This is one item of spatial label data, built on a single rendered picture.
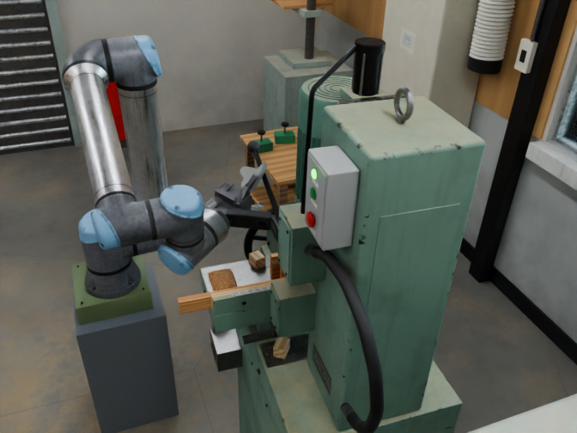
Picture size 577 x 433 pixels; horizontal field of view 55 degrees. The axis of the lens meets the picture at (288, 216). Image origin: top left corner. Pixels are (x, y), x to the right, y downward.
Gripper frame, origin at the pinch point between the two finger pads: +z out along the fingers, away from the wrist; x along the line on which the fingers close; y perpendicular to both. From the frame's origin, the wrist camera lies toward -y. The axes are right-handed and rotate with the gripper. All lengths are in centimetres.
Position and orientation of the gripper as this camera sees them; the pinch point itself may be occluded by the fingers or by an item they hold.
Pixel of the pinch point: (267, 184)
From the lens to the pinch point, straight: 152.7
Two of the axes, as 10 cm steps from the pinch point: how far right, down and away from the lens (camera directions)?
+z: 5.4, -5.6, 6.3
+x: -0.9, 7.1, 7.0
